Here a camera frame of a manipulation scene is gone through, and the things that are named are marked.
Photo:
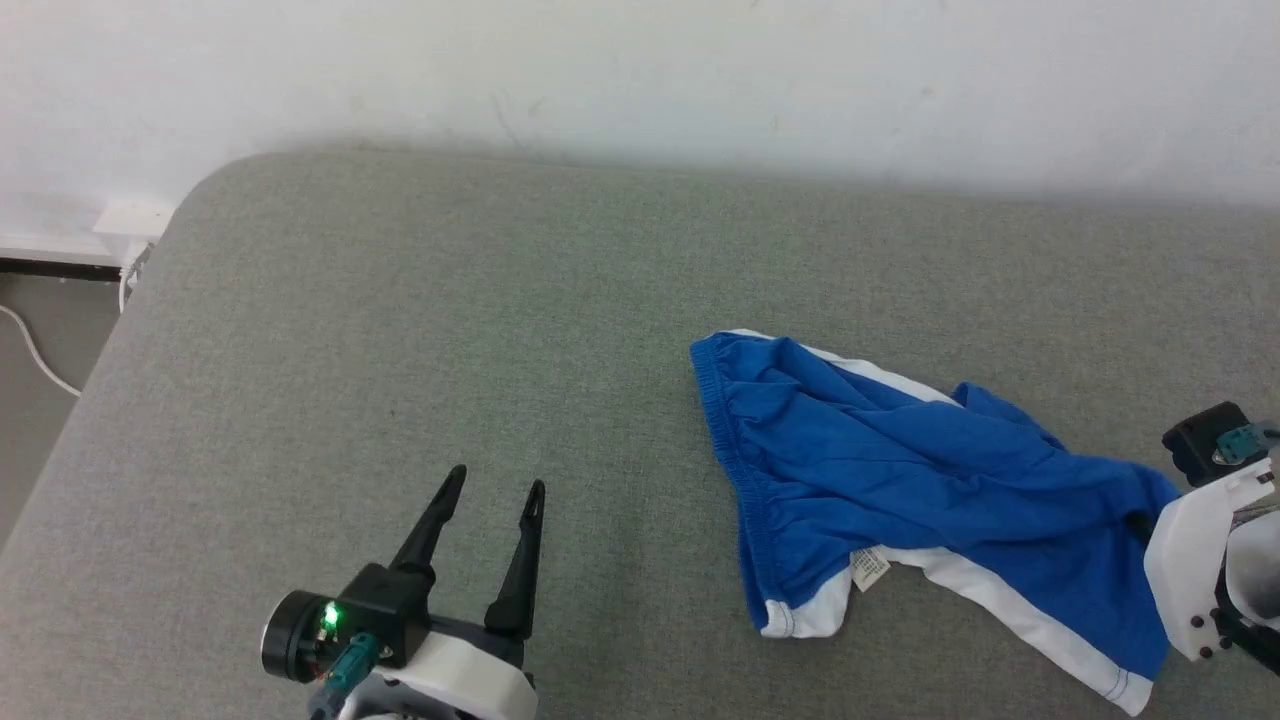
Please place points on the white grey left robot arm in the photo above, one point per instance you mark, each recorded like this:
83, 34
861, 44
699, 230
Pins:
380, 703

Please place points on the black baseboard strip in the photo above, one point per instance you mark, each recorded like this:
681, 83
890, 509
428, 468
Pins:
60, 269

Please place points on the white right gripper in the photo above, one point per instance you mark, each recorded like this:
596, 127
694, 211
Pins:
1185, 560

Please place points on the blue shorts with white trim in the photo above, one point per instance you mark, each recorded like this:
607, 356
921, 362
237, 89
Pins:
900, 470

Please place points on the black round left wrist motor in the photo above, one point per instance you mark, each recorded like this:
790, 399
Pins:
290, 640

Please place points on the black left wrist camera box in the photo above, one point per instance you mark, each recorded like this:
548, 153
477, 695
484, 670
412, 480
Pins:
390, 610

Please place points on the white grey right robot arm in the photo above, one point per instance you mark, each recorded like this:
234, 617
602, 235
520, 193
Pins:
1255, 570

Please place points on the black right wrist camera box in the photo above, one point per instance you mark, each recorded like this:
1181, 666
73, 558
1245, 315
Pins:
1195, 445

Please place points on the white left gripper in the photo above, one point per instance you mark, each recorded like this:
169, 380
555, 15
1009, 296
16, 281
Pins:
470, 680

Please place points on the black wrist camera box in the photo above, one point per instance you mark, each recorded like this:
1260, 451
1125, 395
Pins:
1195, 445
390, 610

